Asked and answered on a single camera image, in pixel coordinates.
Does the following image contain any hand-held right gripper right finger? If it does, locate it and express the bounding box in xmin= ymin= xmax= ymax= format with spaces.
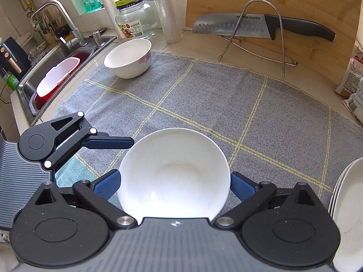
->
xmin=213 ymin=172 xmax=323 ymax=231

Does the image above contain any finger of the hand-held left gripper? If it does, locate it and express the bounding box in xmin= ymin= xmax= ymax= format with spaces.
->
xmin=42 ymin=112 xmax=135 ymax=174

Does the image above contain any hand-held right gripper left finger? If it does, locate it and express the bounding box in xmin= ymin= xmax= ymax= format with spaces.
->
xmin=28 ymin=169 xmax=138 ymax=231

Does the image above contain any plain white bowl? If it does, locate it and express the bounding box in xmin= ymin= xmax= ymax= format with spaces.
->
xmin=118 ymin=127 xmax=231 ymax=222

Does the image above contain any white bowl pink floral print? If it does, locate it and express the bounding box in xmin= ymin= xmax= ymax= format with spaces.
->
xmin=103 ymin=38 xmax=152 ymax=79

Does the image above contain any grey checked dish towel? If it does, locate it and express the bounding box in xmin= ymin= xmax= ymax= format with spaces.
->
xmin=54 ymin=49 xmax=363 ymax=221

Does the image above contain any white colander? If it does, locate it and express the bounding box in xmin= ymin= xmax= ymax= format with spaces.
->
xmin=36 ymin=57 xmax=80 ymax=97

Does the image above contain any stainless steel sink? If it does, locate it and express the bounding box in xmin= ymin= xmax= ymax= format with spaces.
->
xmin=17 ymin=35 xmax=118 ymax=125

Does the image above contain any glass jar yellow lid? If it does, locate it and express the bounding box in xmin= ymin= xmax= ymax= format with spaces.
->
xmin=115 ymin=0 xmax=158 ymax=39

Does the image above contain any black air fryer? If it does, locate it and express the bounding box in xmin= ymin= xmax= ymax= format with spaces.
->
xmin=0 ymin=36 xmax=31 ymax=81

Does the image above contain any metal faucet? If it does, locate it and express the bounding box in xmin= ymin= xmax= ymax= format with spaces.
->
xmin=30 ymin=0 xmax=86 ymax=49

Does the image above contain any stack of clear plastic cups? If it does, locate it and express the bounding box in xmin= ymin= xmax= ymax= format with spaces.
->
xmin=147 ymin=0 xmax=184 ymax=45

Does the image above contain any red and white bag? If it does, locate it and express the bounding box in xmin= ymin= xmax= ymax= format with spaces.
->
xmin=335 ymin=52 xmax=363 ymax=97

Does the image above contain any bamboo cutting board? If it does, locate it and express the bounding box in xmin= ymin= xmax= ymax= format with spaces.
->
xmin=184 ymin=0 xmax=361 ymax=87

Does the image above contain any metal wire rack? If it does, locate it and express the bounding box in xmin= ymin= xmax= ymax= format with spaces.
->
xmin=218 ymin=0 xmax=299 ymax=81

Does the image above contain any black-handled kitchen knife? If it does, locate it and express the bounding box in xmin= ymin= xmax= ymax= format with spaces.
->
xmin=192 ymin=13 xmax=336 ymax=43

